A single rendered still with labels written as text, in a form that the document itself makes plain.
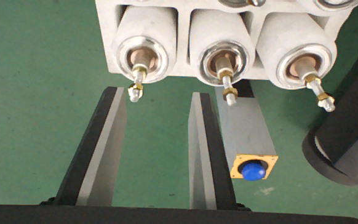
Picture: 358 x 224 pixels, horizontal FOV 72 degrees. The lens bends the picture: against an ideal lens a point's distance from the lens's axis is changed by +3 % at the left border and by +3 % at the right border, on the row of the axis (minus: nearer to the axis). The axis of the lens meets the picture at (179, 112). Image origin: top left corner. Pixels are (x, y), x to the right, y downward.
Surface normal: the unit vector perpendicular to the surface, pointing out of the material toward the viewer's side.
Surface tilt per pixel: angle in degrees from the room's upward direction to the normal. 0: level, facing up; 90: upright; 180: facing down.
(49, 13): 0
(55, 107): 0
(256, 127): 90
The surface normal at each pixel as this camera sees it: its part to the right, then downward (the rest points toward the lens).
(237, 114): 0.05, -0.73
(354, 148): -0.72, 0.43
